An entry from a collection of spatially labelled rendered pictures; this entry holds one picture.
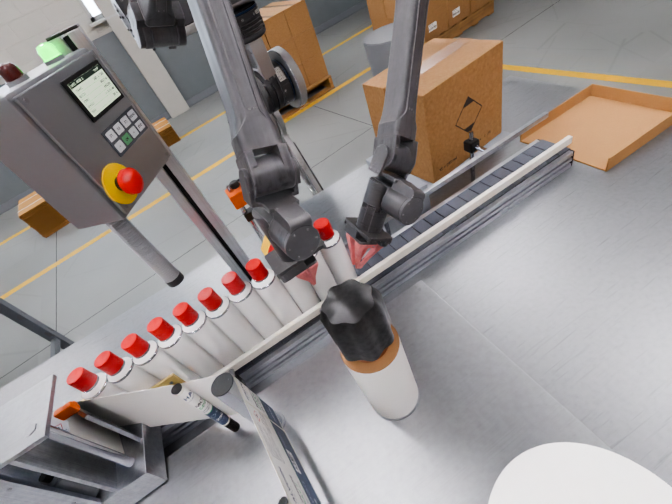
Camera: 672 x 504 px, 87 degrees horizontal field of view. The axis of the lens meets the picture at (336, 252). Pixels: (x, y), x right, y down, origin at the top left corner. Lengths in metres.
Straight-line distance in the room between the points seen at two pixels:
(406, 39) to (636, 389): 0.72
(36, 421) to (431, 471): 0.58
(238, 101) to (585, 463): 0.60
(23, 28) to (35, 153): 5.45
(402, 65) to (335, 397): 0.64
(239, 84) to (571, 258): 0.74
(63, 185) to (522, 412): 0.75
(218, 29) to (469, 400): 0.68
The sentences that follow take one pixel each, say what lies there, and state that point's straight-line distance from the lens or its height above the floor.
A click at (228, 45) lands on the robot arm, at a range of 0.57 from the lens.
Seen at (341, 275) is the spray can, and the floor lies 0.95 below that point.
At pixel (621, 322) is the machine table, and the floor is 0.83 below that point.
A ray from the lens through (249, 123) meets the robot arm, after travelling 0.54.
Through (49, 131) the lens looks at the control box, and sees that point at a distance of 0.57.
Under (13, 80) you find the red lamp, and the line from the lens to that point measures 0.60.
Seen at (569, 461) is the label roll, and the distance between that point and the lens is 0.51.
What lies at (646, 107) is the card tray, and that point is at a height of 0.83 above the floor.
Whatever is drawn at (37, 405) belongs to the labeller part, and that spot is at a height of 1.14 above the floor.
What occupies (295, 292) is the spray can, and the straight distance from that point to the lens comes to 0.76.
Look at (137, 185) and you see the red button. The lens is 0.59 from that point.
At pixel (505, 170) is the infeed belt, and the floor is 0.88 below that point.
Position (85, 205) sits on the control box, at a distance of 0.62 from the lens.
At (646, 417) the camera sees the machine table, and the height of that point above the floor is 0.83.
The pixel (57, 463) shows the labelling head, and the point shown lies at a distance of 0.75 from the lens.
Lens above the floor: 1.51
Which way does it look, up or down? 43 degrees down
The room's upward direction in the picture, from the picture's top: 25 degrees counter-clockwise
